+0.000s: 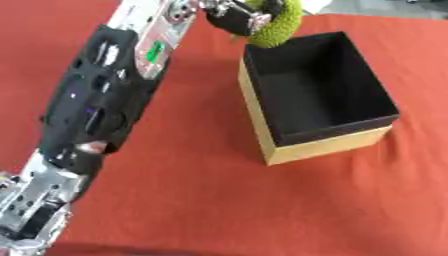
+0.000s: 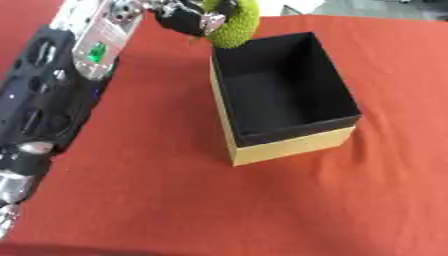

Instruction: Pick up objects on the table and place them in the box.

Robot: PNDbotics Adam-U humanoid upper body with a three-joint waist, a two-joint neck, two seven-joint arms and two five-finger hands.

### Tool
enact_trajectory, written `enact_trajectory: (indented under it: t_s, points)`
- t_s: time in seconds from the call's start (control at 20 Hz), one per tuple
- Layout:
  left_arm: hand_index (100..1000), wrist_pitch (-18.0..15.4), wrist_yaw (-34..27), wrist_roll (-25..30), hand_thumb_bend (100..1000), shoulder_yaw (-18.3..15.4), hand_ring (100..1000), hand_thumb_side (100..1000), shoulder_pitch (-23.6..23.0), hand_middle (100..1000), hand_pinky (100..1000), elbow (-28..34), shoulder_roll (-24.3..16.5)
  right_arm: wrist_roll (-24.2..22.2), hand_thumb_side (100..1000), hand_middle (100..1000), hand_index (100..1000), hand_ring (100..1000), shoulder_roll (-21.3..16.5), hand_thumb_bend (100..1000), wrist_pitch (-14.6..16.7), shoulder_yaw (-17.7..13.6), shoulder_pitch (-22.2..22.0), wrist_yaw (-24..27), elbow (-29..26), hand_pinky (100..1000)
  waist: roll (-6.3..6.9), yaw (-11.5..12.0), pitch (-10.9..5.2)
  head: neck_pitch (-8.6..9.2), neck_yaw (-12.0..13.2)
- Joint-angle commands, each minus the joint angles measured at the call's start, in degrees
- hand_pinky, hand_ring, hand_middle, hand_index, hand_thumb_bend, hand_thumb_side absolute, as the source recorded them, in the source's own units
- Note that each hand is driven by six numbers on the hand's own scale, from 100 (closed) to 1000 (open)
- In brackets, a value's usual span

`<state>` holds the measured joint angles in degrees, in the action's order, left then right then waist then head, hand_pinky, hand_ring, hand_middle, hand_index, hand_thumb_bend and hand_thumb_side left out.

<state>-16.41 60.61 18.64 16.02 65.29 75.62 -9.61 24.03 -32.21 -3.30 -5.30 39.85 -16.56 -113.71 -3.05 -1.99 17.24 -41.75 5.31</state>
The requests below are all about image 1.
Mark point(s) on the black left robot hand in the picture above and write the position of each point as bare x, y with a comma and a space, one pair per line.
236, 18

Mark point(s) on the green bumpy toy fruit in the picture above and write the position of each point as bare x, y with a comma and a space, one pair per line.
279, 28

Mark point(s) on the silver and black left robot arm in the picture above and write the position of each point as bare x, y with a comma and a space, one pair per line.
96, 110

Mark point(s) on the tan cardboard box black inside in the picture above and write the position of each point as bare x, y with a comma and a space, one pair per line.
318, 96

